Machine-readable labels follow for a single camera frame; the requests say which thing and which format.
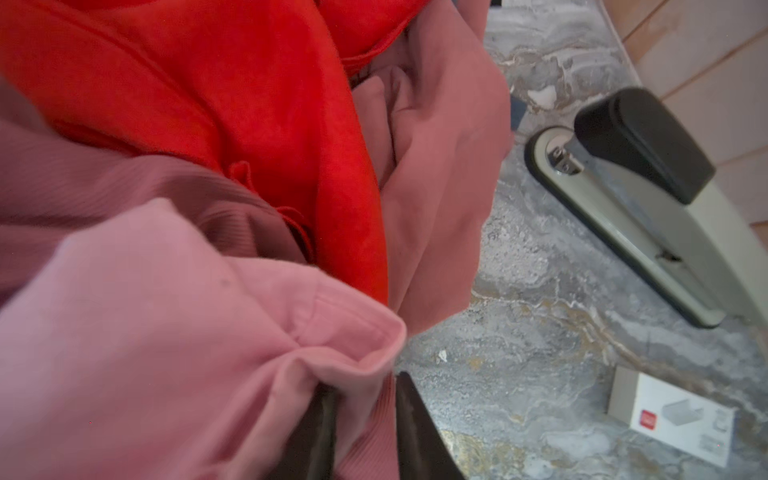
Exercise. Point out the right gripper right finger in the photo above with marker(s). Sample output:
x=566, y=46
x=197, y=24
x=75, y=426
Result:
x=422, y=454

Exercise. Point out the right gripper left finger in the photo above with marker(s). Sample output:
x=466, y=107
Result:
x=310, y=451

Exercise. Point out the light pink cloth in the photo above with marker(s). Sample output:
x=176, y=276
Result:
x=140, y=352

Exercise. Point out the dusty rose cloth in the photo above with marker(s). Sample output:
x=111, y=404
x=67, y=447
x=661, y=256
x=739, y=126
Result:
x=434, y=110

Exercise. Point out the red cloth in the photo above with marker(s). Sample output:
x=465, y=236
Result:
x=258, y=91

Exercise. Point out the mauve ribbed cloth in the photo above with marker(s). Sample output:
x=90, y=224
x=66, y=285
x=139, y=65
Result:
x=52, y=188

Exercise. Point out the white staples box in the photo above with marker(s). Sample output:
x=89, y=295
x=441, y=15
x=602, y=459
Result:
x=671, y=415

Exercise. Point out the grey black stapler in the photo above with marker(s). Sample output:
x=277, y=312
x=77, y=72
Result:
x=630, y=172

